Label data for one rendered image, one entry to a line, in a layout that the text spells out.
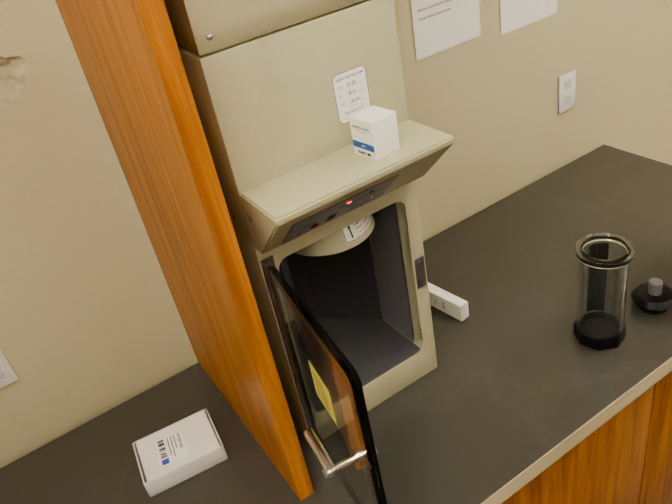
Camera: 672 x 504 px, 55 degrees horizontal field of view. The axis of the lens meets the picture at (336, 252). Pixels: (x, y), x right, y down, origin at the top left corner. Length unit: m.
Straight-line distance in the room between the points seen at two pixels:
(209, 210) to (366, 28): 0.37
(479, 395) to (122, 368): 0.79
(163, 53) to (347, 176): 0.32
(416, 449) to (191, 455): 0.43
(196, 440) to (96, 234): 0.46
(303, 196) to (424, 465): 0.58
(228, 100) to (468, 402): 0.77
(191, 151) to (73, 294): 0.69
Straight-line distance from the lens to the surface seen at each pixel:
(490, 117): 1.88
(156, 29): 0.78
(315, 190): 0.92
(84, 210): 1.37
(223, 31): 0.91
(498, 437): 1.29
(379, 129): 0.96
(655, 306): 1.54
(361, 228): 1.14
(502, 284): 1.63
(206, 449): 1.33
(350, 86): 1.02
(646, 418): 1.61
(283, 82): 0.96
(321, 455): 0.95
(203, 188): 0.84
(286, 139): 0.98
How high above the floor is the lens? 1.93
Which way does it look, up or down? 33 degrees down
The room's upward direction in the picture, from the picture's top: 12 degrees counter-clockwise
